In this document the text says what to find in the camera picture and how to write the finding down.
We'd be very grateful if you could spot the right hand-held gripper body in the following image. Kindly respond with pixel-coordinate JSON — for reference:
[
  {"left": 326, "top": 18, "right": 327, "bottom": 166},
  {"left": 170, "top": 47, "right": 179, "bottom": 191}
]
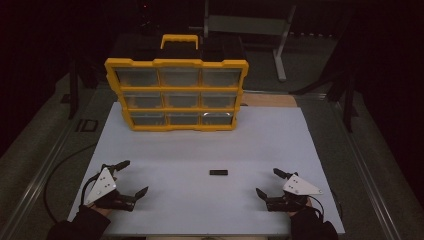
[{"left": 266, "top": 171, "right": 324, "bottom": 213}]

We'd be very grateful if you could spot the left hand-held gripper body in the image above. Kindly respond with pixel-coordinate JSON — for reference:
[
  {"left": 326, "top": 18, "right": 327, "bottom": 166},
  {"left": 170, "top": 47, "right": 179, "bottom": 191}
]
[{"left": 83, "top": 163, "right": 138, "bottom": 213}]

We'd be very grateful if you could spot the yellow black drawer organizer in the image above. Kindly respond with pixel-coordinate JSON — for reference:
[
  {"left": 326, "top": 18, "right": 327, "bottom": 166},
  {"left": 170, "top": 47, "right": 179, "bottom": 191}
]
[{"left": 104, "top": 33, "right": 250, "bottom": 132}]

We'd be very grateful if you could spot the person's left hand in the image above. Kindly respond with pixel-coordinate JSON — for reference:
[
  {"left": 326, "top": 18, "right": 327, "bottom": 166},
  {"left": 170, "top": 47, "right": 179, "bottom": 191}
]
[{"left": 89, "top": 203, "right": 113, "bottom": 218}]

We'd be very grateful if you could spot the person's right hand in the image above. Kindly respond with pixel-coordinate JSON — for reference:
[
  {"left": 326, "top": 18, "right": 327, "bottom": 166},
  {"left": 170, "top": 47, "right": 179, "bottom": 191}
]
[{"left": 288, "top": 197, "right": 314, "bottom": 218}]

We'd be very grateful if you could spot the wooden board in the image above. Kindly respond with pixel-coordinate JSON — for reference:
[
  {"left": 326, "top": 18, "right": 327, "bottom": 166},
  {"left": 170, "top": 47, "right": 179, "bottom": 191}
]
[{"left": 241, "top": 93, "right": 298, "bottom": 108}]

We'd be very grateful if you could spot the black upright stand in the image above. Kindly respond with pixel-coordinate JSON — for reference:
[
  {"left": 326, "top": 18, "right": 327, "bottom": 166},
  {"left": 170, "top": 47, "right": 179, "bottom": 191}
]
[{"left": 68, "top": 59, "right": 82, "bottom": 120}]

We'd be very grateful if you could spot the black angled stand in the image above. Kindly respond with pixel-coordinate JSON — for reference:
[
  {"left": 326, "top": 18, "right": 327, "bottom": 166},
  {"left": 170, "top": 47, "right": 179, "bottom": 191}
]
[{"left": 289, "top": 66, "right": 360, "bottom": 134}]

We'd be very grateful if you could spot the grey metal stand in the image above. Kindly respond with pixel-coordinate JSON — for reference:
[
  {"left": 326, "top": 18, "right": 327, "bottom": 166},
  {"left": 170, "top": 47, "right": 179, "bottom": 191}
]
[{"left": 189, "top": 0, "right": 298, "bottom": 83}]

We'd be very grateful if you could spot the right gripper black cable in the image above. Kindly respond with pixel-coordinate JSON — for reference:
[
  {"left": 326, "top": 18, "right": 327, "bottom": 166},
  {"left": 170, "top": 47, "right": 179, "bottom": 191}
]
[{"left": 309, "top": 194, "right": 326, "bottom": 222}]

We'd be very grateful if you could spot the black rectangular floor frame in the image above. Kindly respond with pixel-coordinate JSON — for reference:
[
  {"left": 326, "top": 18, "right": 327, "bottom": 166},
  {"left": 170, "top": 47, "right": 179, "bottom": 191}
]
[{"left": 75, "top": 119, "right": 100, "bottom": 133}]

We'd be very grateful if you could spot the aluminium rail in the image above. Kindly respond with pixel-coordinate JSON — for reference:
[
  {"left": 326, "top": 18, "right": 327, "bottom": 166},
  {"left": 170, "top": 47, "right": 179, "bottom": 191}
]
[
  {"left": 0, "top": 89, "right": 111, "bottom": 240},
  {"left": 328, "top": 99, "right": 403, "bottom": 240}
]

